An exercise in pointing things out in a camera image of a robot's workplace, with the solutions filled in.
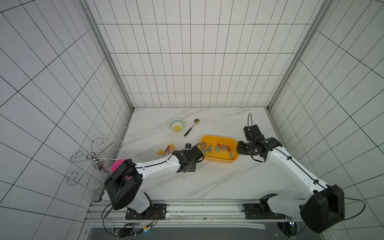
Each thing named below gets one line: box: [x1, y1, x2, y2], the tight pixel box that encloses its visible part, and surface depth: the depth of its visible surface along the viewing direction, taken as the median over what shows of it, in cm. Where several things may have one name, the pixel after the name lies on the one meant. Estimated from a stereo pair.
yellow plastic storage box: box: [199, 135, 239, 164], surface depth 97 cm
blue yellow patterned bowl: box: [168, 117, 186, 132], surface depth 109 cm
